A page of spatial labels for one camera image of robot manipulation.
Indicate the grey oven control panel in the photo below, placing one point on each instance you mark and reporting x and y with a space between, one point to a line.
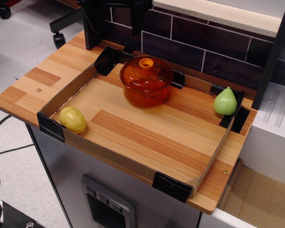
107 209

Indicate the black post left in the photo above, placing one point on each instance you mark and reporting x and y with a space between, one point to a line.
93 38

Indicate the yellow toy potato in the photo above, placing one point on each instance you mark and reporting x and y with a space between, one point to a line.
72 119

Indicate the orange transparent pot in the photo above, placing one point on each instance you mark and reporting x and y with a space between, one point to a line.
145 93

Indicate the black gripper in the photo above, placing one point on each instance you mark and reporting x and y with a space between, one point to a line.
137 12

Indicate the green toy pear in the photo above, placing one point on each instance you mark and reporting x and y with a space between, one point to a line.
225 103

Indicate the black post right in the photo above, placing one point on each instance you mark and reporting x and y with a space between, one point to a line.
270 65

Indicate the orange transparent pot lid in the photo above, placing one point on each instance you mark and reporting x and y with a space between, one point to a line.
145 73

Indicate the cardboard fence with black tape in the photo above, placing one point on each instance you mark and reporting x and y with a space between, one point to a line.
181 147

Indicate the black post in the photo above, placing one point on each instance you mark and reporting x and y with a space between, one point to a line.
93 38
270 65

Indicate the black caster wheel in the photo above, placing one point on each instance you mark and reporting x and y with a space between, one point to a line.
5 12

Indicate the white toy sink drainboard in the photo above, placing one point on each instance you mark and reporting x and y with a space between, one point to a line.
271 114

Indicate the black office chair base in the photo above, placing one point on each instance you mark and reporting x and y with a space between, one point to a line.
61 23

